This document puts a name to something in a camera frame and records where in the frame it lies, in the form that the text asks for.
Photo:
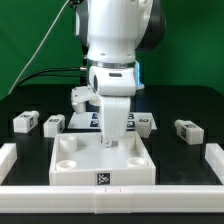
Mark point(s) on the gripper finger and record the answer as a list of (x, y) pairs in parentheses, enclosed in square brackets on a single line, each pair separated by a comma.
[(108, 142)]

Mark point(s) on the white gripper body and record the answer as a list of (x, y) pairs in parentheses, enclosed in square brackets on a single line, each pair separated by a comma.
[(114, 88)]

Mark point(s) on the white square tabletop part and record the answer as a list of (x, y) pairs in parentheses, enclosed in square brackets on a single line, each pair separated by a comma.
[(81, 159)]

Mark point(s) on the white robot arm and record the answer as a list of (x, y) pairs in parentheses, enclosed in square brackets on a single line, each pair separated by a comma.
[(113, 31)]

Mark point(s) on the white marker sheet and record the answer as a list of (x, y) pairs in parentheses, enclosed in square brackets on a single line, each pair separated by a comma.
[(89, 120)]

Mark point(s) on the white obstacle fence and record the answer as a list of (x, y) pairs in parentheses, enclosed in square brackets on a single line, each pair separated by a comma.
[(112, 199)]

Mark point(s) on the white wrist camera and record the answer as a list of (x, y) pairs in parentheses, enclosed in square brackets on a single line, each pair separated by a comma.
[(81, 95)]

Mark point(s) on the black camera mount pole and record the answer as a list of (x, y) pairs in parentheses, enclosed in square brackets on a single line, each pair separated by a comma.
[(83, 50)]

